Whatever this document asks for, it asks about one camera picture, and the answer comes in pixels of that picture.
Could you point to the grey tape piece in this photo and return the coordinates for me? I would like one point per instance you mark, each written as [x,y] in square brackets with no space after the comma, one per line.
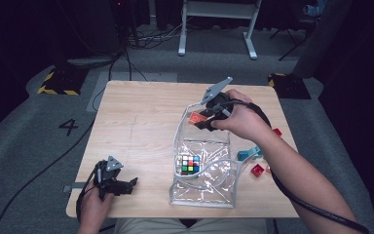
[74,187]

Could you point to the pale-faced orange toy block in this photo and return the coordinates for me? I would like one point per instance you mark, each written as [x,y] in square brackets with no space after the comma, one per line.
[196,117]

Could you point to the person's left hand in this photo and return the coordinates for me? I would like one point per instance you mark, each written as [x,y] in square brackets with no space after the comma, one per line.
[94,208]

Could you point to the white desk frame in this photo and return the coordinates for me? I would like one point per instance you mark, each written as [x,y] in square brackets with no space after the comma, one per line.
[219,9]

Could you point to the cyan toy block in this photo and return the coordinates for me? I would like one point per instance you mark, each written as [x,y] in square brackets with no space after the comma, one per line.
[243,155]

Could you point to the red toy block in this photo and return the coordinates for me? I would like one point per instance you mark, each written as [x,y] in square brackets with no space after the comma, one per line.
[277,131]
[257,170]

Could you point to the person's beige trousers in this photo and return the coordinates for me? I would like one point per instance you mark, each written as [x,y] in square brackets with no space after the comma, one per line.
[162,226]

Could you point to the person's right hand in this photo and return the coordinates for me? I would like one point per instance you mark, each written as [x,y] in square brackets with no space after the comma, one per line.
[243,120]

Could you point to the light blue toy block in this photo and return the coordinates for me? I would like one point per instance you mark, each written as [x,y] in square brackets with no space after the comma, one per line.
[254,151]

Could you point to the transparent plastic bag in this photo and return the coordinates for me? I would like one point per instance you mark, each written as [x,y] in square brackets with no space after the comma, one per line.
[207,188]

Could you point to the black yellow striped base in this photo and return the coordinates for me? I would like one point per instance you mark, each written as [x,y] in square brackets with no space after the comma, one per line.
[63,81]
[290,86]

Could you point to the grey curtain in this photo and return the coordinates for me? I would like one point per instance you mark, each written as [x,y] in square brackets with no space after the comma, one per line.
[321,35]

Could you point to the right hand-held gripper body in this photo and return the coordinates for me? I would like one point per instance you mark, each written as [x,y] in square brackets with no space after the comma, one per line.
[219,97]

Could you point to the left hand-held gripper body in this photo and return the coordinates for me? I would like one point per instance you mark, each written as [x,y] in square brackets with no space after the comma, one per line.
[110,182]

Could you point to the translucent orange-red toy block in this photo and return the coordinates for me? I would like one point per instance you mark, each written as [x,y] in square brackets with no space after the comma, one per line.
[268,169]

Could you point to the multicoloured puzzle cube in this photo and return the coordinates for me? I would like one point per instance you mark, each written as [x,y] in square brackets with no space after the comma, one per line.
[189,164]

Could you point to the black tripod stand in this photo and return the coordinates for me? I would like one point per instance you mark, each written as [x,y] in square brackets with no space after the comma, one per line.
[289,40]

